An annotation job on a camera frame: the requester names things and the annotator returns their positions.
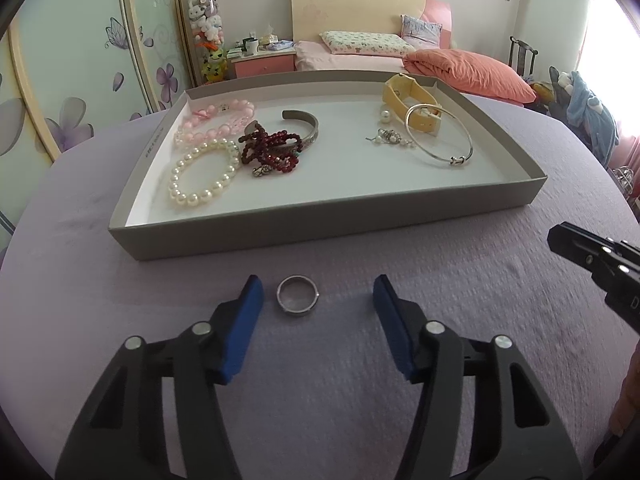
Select pearl earrings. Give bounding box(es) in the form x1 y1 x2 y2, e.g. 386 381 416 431
365 129 417 149

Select silver bangle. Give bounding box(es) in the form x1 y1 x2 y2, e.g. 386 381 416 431
405 103 475 167

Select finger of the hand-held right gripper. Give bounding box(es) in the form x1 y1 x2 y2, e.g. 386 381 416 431
547 222 626 281

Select yellow watch strap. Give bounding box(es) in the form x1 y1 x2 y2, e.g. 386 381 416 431
382 73 444 135

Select person's right forearm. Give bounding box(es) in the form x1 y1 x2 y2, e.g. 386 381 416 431
609 334 640 437

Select pale blue pillow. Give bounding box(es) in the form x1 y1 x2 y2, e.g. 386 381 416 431
400 14 444 49

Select pink bead bracelet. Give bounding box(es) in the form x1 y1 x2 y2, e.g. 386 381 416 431
173 100 256 149

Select floral wardrobe doors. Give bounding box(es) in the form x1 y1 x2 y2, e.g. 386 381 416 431
0 0 201 261

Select white pearl bracelet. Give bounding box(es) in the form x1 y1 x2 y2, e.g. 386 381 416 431
167 139 241 210

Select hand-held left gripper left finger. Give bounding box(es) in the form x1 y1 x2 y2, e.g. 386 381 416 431
55 275 265 480

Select dark red bead bracelet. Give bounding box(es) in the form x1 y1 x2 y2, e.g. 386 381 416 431
239 127 304 177

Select silver cuff bracelet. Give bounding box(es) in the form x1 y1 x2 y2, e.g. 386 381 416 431
237 110 320 154

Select blue plush garment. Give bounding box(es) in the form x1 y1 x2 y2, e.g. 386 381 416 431
547 65 621 169

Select grey cardboard tray box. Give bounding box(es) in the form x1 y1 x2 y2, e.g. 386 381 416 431
107 70 549 263

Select orange duvet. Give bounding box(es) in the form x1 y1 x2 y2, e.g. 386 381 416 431
402 49 537 106

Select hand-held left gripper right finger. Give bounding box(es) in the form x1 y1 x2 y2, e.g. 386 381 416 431
372 274 584 480

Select pink nightstand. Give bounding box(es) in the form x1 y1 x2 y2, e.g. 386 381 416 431
227 49 297 80

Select silver ring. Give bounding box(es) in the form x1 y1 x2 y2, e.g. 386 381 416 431
276 275 320 316

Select floral print pillow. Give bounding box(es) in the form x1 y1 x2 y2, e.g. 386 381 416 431
319 30 416 59

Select clear tube of plush toys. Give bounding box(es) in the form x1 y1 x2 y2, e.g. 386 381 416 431
184 0 227 86

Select dark wooden chair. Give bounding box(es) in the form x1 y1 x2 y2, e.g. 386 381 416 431
509 36 539 79

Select cream and pink headboard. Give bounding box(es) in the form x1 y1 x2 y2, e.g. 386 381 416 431
290 0 454 51

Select pink bed sheet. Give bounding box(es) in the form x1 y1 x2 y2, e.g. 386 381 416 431
294 41 416 74

